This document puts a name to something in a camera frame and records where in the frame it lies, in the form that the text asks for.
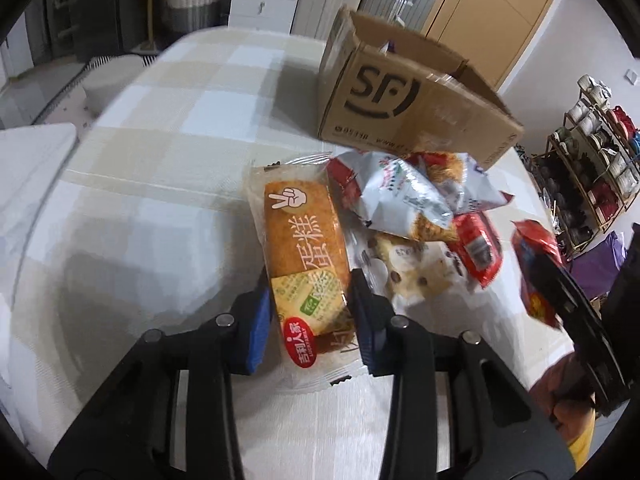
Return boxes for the white noodle snack packet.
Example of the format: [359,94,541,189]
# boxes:
[407,151,516,216]
[327,152,458,243]

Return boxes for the grey round stool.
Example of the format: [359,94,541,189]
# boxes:
[82,54,158,116]

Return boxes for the orange cake packet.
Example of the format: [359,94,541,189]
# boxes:
[248,157,368,392]

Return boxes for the purple bag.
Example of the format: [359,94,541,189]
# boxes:
[569,231,628,301]

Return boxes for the clear chocolate chip bread packet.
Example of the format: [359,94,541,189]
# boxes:
[347,227,471,313]

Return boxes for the red snack packet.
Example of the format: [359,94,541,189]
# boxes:
[511,219,568,330]
[446,211,504,289]

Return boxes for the woven laundry basket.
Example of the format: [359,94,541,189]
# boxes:
[161,0,222,36]

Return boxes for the white side table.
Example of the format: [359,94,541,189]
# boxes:
[0,122,81,271]

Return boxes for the rows of assorted shoes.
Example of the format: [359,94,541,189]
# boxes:
[532,74,640,253]

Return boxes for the metal shoe rack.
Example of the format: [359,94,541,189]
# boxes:
[530,75,640,256]

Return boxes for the wooden door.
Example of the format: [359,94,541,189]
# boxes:
[422,0,568,91]

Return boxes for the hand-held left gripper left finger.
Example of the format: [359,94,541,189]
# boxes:
[47,270,274,480]

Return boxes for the brown cardboard box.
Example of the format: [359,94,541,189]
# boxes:
[317,5,526,171]

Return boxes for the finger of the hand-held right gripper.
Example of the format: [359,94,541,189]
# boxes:
[530,252,632,417]
[600,222,640,329]

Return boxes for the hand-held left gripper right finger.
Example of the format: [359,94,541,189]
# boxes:
[348,268,576,480]

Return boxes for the black white patterned rug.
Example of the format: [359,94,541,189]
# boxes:
[30,42,166,126]

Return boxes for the person's right hand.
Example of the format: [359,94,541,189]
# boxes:
[530,352,597,431]

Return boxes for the person's right forearm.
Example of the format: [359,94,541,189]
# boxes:
[560,412,598,468]

